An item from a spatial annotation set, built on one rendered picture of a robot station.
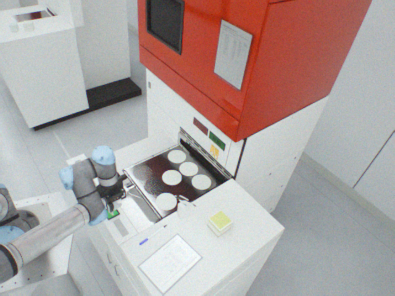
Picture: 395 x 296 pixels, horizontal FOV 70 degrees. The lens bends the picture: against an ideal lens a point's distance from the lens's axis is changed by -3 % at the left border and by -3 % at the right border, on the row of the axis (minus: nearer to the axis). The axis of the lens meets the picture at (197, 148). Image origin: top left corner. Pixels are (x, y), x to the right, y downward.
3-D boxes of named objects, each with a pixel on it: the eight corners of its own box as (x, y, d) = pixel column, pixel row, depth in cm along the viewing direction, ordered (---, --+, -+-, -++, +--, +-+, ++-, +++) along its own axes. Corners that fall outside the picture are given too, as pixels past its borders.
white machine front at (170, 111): (150, 113, 199) (149, 59, 171) (231, 193, 157) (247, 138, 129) (146, 114, 198) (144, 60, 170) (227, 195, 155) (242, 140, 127)
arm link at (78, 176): (71, 201, 94) (103, 187, 99) (57, 169, 93) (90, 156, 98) (69, 199, 101) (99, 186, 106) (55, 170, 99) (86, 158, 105)
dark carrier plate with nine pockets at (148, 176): (179, 145, 168) (179, 145, 168) (218, 185, 150) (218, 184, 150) (125, 171, 151) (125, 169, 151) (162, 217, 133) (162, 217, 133)
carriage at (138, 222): (118, 181, 151) (117, 177, 149) (155, 233, 132) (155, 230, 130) (103, 188, 147) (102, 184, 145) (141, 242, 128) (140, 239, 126)
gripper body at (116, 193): (126, 198, 120) (124, 180, 111) (107, 208, 115) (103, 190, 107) (118, 187, 124) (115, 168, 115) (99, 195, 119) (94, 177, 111)
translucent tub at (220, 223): (218, 217, 128) (221, 208, 123) (230, 229, 124) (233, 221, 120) (205, 226, 124) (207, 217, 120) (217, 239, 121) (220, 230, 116)
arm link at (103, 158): (85, 149, 100) (108, 140, 104) (90, 170, 108) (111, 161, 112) (94, 163, 96) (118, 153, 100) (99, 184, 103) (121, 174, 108)
